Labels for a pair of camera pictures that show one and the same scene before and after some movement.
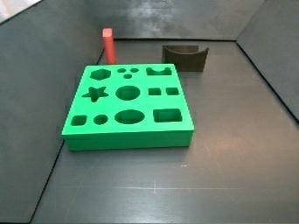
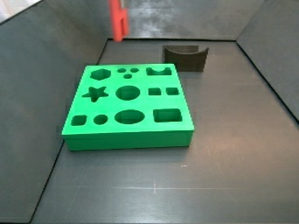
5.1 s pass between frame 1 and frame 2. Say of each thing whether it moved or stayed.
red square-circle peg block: moved
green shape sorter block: stayed
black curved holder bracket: stayed
